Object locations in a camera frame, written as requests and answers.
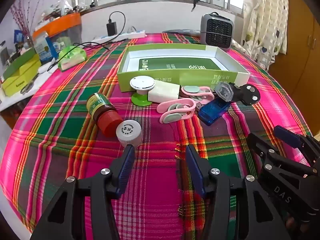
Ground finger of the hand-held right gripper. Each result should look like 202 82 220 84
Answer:
273 125 320 170
247 132 318 178

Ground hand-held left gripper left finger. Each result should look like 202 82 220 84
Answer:
30 144 135 240

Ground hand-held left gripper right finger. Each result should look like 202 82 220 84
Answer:
185 144 292 240

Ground small white bottle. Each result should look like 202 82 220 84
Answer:
115 120 143 147

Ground black key fob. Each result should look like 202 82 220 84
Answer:
236 84 261 105

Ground blue card reader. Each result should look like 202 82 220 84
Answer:
195 97 232 127

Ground brown bottle red cap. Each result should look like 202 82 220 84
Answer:
86 92 123 138

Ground pink clip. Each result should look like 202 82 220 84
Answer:
179 86 215 103
157 98 197 124

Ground green white round holder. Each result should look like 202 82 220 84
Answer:
129 76 156 107

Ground green cardboard box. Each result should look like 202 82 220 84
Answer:
117 43 250 93

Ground wooden wardrobe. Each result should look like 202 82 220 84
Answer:
269 0 320 135

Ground white power adapter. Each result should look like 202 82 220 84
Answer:
147 83 181 103

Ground patterned curtain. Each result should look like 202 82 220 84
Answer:
241 0 290 72

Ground grey fan heater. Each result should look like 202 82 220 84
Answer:
200 12 235 53

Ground green tissue pack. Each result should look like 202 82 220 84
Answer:
58 45 87 71

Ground scissors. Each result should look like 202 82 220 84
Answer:
20 79 38 95

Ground white plastic object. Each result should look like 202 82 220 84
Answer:
37 60 58 73

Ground white power strip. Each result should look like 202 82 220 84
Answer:
91 29 146 46

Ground yellow cardboard box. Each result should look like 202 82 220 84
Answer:
1 54 42 97

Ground black charger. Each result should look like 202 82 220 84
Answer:
106 21 118 36

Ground blue carton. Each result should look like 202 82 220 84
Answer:
32 31 60 63

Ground green flat box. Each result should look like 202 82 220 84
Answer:
2 47 37 80

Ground orange lid storage container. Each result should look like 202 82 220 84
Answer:
32 12 82 48

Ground pile of windowsill clutter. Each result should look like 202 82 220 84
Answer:
35 0 80 20

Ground purple flower branches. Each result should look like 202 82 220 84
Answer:
9 0 48 33

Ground black charging cable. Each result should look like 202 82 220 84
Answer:
47 11 128 72

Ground black strap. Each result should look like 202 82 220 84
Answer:
191 0 205 12

